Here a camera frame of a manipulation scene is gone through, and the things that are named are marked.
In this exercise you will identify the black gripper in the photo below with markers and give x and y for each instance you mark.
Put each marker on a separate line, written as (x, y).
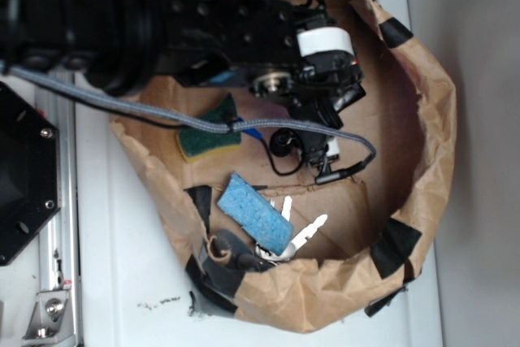
(253, 44)

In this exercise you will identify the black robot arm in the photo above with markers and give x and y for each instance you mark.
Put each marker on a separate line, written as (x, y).
(119, 45)

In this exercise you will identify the white tape roll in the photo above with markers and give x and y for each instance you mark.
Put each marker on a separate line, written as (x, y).
(324, 39)

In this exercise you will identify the green and yellow sponge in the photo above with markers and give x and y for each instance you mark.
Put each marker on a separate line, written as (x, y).
(195, 144)

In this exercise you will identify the blue sponge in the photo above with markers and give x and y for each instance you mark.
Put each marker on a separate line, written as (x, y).
(255, 215)

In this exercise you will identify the brown paper bag bin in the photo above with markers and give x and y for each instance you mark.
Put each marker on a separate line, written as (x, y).
(380, 222)

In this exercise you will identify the white plastic keys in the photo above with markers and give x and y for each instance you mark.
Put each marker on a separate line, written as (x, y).
(294, 245)

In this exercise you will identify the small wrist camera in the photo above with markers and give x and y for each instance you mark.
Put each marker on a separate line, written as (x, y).
(312, 147)

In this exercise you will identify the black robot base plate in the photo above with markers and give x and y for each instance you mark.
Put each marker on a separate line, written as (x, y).
(28, 173)

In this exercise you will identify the aluminium frame rail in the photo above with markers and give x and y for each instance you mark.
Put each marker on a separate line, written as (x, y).
(58, 240)

